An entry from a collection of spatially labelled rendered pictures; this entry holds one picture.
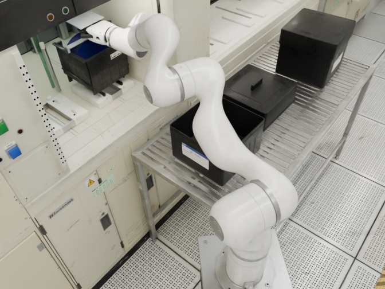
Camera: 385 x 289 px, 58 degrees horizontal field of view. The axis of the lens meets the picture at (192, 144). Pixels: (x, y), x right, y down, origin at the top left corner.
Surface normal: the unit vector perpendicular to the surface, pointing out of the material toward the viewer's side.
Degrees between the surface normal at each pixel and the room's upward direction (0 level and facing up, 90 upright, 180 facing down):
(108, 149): 90
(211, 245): 0
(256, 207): 25
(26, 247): 90
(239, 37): 0
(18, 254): 90
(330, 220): 0
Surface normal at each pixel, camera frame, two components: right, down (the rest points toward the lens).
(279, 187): 0.07, -0.45
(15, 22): 0.77, 0.44
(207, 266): -0.03, -0.69
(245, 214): 0.19, -0.26
